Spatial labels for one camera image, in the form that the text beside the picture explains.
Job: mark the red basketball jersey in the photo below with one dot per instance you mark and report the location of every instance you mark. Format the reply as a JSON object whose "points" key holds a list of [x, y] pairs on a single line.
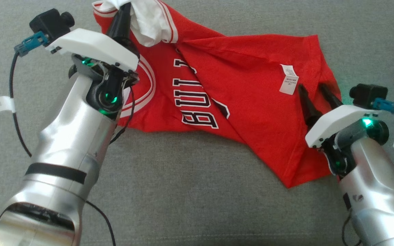
{"points": [[251, 102]]}

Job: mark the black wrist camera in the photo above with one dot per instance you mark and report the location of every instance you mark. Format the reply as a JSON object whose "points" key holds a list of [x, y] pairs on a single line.
{"points": [[50, 22], [367, 94]]}

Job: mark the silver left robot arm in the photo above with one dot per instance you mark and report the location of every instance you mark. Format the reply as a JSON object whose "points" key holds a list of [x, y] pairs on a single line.
{"points": [[67, 147]]}

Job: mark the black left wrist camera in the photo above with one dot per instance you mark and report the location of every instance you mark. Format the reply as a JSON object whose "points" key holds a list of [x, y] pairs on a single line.
{"points": [[50, 22]]}

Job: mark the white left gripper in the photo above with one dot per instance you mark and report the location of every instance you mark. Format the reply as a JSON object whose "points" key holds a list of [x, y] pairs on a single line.
{"points": [[94, 46]]}

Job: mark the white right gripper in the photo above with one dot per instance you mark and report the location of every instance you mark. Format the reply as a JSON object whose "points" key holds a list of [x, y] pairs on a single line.
{"points": [[340, 123]]}

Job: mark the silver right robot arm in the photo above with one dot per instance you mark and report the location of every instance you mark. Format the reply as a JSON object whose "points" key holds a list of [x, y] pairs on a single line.
{"points": [[378, 198]]}

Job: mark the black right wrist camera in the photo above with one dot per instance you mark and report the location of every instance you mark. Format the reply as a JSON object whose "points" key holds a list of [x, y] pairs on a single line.
{"points": [[367, 94]]}

